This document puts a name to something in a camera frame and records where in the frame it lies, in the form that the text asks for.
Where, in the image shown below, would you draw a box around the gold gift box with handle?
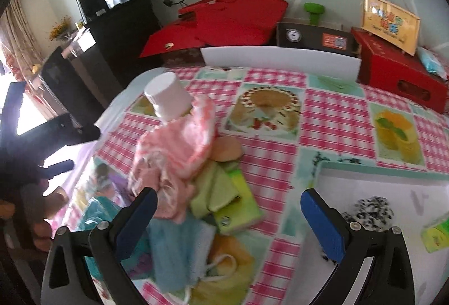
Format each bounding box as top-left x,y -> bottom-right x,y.
361,0 -> 421,56

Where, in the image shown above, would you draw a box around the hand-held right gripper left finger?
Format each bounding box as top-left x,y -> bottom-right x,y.
40,187 -> 158,305

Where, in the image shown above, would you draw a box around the white tray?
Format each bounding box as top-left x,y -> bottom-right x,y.
310,160 -> 449,305

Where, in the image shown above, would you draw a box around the clear plastic container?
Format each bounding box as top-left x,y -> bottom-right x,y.
61,26 -> 97,58

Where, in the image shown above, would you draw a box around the large flat red box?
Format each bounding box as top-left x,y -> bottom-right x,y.
138,0 -> 289,58

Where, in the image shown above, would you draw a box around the white plastic board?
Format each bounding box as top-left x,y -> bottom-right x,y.
200,46 -> 362,83

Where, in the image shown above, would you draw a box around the yellow flowers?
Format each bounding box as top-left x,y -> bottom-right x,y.
49,18 -> 72,41

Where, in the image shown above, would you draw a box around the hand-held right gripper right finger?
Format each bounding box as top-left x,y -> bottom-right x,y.
300,188 -> 416,305

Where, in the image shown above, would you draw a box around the blue face mask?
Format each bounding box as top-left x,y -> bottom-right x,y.
145,212 -> 237,305

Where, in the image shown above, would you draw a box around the round brown bun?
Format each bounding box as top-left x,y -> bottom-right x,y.
210,135 -> 242,162

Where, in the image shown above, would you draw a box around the light blue packet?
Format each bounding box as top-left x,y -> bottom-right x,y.
417,46 -> 449,79

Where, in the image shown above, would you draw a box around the tall black cabinet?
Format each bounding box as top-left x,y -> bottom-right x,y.
86,0 -> 162,88

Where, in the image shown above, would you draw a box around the low black cabinet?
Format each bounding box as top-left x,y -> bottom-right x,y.
37,46 -> 116,127

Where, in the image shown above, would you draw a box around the patterned curtain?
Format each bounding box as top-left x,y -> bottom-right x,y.
0,0 -> 39,81

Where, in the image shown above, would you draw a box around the teal cloth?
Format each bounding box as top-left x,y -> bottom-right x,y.
75,196 -> 151,281

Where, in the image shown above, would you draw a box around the red carton with handle hole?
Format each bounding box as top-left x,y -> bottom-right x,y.
351,27 -> 449,113

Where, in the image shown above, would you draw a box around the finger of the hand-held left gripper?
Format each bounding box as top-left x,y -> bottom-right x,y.
2,82 -> 28,139
45,112 -> 102,153

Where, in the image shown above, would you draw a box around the black box with gauge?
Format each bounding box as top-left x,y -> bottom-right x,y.
275,22 -> 360,57

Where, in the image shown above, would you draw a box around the green dumbbell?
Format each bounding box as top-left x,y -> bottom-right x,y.
303,3 -> 327,25

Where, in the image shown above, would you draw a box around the green tissue packet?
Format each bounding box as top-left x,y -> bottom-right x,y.
210,165 -> 265,235
421,217 -> 449,253

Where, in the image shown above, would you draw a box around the person's left hand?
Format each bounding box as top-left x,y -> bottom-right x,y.
0,185 -> 71,252

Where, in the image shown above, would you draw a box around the black white spotted cloth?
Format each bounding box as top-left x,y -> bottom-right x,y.
342,196 -> 393,232

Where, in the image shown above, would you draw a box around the pink checkered printed tablecloth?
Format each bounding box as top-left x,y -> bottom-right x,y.
52,65 -> 449,305

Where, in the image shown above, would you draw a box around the pink zigzag knit cloth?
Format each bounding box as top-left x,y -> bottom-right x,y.
140,95 -> 218,179

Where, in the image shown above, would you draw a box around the white cap plastic bottle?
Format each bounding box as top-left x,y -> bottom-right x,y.
144,72 -> 193,123

